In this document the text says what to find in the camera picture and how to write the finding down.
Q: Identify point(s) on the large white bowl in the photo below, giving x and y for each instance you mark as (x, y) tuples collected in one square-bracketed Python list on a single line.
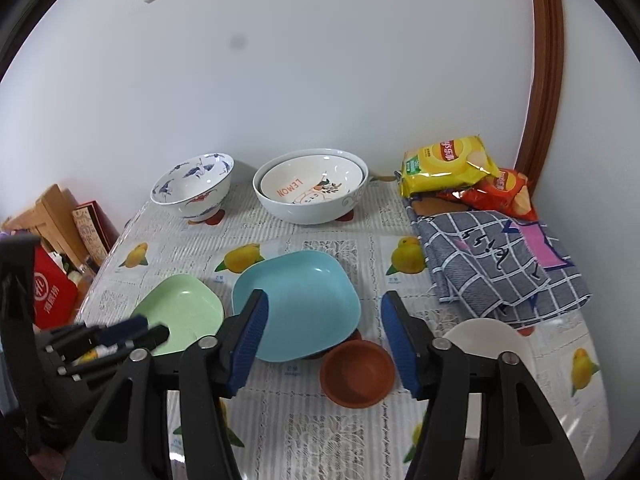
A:
[(310, 210)]

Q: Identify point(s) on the brown wooden door frame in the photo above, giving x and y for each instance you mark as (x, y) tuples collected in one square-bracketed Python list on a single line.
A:
[(547, 60)]

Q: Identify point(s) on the yellow chip bag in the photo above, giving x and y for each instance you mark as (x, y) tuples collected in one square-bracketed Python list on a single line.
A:
[(445, 165)]

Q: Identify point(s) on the red chip bag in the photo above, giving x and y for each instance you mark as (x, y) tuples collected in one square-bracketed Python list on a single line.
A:
[(505, 185)]

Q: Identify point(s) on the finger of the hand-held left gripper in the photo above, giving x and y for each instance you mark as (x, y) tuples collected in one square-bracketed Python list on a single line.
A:
[(150, 336), (131, 323)]

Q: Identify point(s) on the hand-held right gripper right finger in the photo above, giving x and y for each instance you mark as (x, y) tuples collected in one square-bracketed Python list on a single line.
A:
[(400, 340)]

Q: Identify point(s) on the blue patterned white bowl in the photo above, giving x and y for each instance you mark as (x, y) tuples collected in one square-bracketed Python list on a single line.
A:
[(190, 200)]

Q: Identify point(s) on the plain white bowl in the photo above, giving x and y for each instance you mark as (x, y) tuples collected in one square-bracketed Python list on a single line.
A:
[(485, 335)]

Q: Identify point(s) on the cream bowl with orange print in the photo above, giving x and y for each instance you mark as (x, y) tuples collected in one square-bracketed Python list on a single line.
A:
[(300, 187)]

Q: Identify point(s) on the light blue square plate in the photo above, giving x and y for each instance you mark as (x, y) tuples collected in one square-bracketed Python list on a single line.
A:
[(300, 295)]

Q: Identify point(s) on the grey checked cloth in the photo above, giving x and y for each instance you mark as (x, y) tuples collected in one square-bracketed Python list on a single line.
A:
[(480, 270)]

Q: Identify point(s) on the brown patterned box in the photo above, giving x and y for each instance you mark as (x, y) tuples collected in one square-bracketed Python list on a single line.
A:
[(92, 232)]

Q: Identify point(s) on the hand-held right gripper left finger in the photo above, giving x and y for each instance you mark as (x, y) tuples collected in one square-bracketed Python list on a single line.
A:
[(250, 340)]

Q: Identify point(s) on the red paper bag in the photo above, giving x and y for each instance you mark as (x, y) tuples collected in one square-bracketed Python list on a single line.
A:
[(52, 295)]

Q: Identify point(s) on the brown small dish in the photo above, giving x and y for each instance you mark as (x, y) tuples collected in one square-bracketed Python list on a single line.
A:
[(357, 375), (354, 338)]

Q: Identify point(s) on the light green square plate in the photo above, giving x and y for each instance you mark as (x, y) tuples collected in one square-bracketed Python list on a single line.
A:
[(185, 305)]

